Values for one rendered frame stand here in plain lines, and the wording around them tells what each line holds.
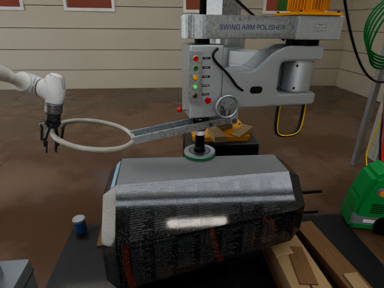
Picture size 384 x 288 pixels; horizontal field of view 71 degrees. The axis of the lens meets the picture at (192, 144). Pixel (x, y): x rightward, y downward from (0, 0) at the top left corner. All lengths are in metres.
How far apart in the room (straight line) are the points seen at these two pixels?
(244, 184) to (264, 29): 0.89
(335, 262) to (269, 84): 1.34
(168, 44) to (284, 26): 5.96
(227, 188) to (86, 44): 6.63
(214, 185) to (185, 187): 0.17
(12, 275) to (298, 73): 1.77
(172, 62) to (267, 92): 5.95
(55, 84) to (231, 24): 0.98
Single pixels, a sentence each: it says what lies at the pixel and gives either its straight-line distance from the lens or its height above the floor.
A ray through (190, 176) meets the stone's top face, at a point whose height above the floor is 0.80.
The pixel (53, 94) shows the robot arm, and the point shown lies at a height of 1.29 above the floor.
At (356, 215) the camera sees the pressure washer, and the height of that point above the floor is 0.15.
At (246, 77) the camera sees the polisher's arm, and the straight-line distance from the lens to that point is 1.70.
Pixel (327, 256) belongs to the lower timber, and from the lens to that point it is 2.35.
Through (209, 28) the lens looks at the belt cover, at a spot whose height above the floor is 1.61.
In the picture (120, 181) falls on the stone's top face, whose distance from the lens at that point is 1.61.
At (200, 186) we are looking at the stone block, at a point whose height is 0.77.
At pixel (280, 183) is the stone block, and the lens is 1.74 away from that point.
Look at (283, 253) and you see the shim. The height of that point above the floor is 0.22.
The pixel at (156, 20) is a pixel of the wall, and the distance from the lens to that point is 7.54.
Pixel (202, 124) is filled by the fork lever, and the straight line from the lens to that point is 1.73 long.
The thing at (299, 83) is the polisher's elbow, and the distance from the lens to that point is 1.91.
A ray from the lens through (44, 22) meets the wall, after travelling 8.05.
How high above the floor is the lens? 1.63
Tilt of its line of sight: 24 degrees down
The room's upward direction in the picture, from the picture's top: 1 degrees clockwise
